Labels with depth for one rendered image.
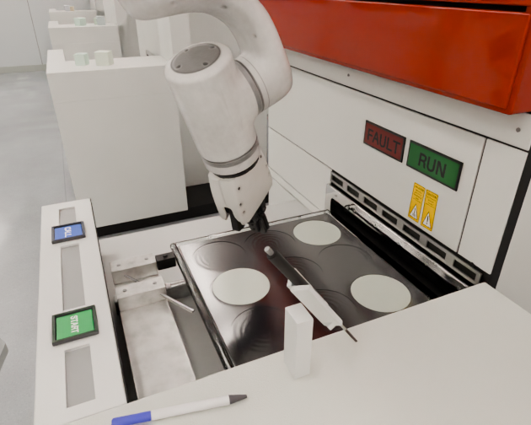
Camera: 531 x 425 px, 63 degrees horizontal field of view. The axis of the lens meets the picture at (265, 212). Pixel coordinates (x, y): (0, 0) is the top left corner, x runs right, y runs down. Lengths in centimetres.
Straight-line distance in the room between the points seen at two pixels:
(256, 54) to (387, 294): 44
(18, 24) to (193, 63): 801
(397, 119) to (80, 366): 63
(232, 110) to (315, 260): 39
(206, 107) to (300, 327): 27
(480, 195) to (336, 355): 32
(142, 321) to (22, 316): 161
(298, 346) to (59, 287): 39
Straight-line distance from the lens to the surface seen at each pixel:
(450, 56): 66
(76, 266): 77
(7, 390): 201
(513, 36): 60
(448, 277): 78
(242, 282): 77
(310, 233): 91
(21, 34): 852
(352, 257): 84
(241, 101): 54
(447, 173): 74
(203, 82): 51
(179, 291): 86
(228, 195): 62
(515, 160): 66
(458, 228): 75
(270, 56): 56
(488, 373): 59
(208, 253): 85
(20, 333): 224
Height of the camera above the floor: 137
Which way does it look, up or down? 29 degrees down
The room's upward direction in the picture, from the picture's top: straight up
